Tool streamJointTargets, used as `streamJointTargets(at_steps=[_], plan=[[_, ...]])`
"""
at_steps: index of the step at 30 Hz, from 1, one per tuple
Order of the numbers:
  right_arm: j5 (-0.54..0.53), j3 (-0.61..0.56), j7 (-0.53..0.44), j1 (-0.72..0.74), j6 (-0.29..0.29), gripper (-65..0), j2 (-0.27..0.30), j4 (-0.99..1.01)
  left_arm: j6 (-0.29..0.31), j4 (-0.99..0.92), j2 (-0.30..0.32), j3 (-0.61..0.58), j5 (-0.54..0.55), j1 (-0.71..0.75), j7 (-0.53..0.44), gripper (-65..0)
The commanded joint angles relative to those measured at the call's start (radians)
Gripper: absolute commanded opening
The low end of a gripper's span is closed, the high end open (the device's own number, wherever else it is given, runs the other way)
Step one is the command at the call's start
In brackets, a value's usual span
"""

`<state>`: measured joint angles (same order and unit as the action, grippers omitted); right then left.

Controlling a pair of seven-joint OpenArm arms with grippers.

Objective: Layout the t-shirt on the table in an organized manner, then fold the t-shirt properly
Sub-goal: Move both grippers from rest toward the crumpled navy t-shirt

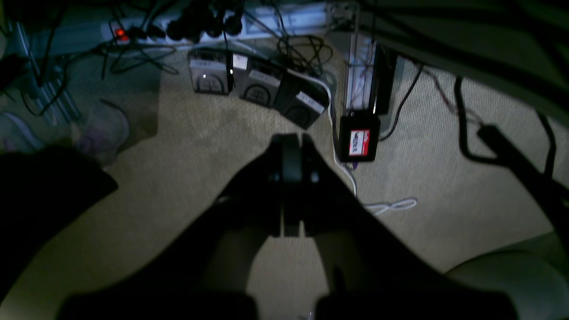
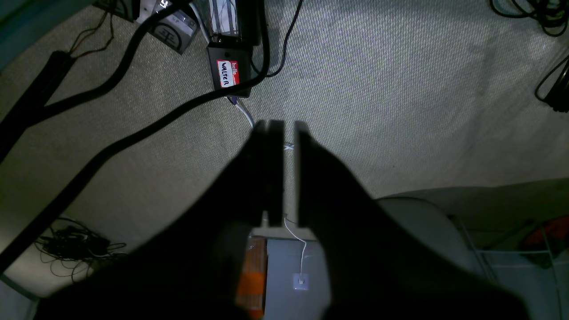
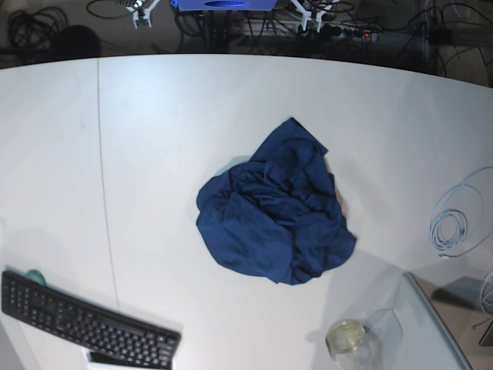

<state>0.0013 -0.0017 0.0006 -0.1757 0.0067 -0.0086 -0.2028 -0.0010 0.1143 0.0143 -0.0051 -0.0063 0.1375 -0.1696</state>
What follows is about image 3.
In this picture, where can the green tape roll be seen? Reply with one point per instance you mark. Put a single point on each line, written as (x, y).
(36, 277)

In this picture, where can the white camera bracket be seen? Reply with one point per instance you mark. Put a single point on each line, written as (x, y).
(141, 12)
(312, 13)

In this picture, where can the clear glass jar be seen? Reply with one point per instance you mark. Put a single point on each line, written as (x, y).
(370, 343)

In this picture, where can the dark blue t-shirt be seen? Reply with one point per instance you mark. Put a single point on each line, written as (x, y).
(277, 215)

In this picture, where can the black round stool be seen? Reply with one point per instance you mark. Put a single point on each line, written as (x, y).
(76, 42)

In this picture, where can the blue box with hole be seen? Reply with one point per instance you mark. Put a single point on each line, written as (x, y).
(223, 5)

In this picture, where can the black computer keyboard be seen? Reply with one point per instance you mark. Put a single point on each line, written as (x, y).
(116, 336)

